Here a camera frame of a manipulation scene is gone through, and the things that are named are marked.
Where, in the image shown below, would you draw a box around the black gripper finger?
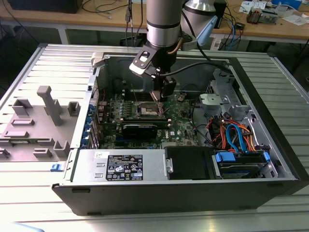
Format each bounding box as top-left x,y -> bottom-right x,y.
160,77 -> 177,102
153,72 -> 163,93

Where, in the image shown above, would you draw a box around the black RAM slot bank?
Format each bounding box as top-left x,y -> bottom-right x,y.
122,116 -> 172,129
122,89 -> 168,101

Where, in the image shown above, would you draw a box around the CPU socket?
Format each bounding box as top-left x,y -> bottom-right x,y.
136,100 -> 163,118

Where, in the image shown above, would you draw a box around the green motherboard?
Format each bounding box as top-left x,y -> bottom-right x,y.
96,90 -> 201,149

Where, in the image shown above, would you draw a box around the silver drive cage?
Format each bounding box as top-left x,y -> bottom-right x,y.
199,67 -> 256,121

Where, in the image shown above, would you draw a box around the pale blue teach pendant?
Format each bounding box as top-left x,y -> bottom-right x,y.
197,14 -> 219,46

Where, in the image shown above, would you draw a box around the black graphics card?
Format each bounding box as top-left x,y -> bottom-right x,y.
122,123 -> 157,140

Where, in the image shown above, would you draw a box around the silver case latch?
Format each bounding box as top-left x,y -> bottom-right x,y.
91,52 -> 107,69

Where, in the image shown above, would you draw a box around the black upright box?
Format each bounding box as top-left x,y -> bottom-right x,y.
214,0 -> 227,29

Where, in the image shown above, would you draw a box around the black plastic shroud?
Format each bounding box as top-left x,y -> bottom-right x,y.
165,146 -> 217,181

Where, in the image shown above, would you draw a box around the hard disk in blue carrier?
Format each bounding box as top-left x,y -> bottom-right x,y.
212,150 -> 271,180

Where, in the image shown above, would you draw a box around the brown coil transformer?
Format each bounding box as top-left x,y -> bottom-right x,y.
246,7 -> 263,24

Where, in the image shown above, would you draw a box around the white printed leaflet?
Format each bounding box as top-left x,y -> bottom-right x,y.
240,0 -> 267,12

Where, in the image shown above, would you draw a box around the silver power supply unit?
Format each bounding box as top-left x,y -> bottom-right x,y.
70,148 -> 167,182

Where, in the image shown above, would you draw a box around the black PC case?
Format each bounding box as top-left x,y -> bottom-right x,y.
52,49 -> 309,217

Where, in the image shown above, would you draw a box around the small green circuit board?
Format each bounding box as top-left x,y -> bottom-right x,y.
262,9 -> 280,24

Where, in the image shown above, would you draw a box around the grey parts rack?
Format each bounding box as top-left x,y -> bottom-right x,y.
0,86 -> 82,162

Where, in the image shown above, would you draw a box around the white paper sheets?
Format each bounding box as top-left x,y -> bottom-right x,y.
281,14 -> 309,26

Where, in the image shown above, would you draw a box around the blue cardboard box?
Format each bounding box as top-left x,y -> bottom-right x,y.
272,0 -> 304,11

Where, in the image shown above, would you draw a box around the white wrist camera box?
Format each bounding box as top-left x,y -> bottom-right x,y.
129,45 -> 155,75

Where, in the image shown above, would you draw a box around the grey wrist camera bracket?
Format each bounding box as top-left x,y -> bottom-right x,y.
180,35 -> 198,51

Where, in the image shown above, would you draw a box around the black camera cable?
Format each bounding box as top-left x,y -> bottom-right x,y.
168,61 -> 230,75

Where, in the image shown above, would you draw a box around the blue network cable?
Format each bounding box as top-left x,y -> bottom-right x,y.
230,21 -> 239,48

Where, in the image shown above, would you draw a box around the orange wire bundle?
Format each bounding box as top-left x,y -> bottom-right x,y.
207,116 -> 259,153

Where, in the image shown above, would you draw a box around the blue flat wire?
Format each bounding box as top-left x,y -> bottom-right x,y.
225,123 -> 249,153

